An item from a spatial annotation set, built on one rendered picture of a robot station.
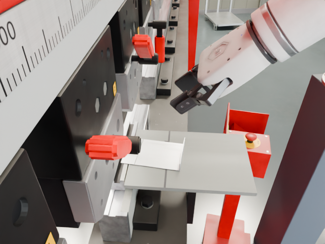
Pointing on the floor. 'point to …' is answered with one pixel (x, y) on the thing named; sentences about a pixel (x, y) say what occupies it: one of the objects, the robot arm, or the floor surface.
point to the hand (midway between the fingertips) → (184, 92)
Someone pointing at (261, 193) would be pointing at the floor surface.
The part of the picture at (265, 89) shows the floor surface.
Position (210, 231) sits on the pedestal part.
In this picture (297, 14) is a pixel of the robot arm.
